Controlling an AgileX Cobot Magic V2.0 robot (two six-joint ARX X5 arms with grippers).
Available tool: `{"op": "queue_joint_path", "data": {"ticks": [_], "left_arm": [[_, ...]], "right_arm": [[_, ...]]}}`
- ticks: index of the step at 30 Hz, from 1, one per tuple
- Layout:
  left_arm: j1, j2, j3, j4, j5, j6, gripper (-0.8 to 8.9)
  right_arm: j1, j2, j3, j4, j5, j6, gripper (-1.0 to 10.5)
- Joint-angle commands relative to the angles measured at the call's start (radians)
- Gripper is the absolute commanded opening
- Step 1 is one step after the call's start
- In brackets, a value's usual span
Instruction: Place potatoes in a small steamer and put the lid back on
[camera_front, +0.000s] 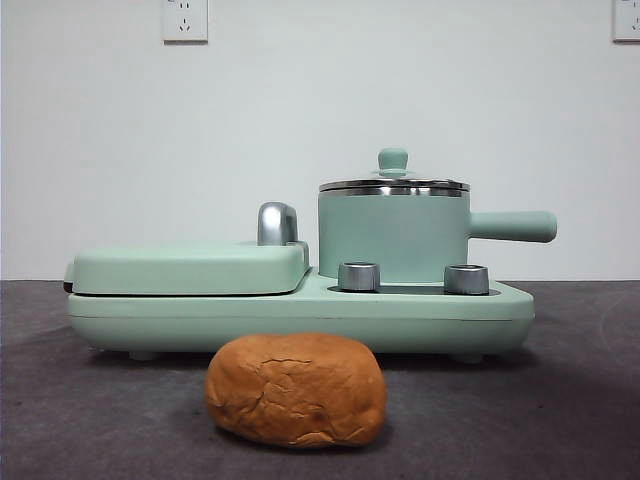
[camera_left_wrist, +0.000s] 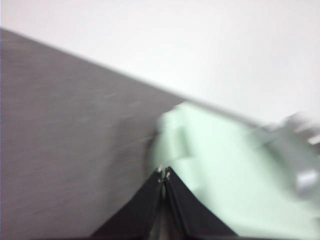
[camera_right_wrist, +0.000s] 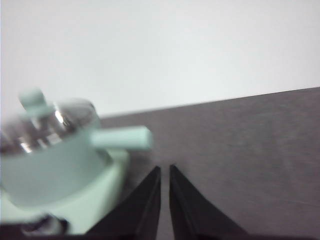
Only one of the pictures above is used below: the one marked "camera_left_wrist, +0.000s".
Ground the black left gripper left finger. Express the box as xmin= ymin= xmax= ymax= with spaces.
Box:
xmin=89 ymin=164 xmax=165 ymax=239

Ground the silver cover handle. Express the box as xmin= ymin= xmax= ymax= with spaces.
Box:
xmin=259 ymin=111 xmax=320 ymax=201

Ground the mint green breakfast maker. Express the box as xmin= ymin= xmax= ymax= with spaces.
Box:
xmin=147 ymin=101 xmax=320 ymax=239

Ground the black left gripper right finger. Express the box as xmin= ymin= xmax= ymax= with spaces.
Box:
xmin=163 ymin=165 xmax=239 ymax=239

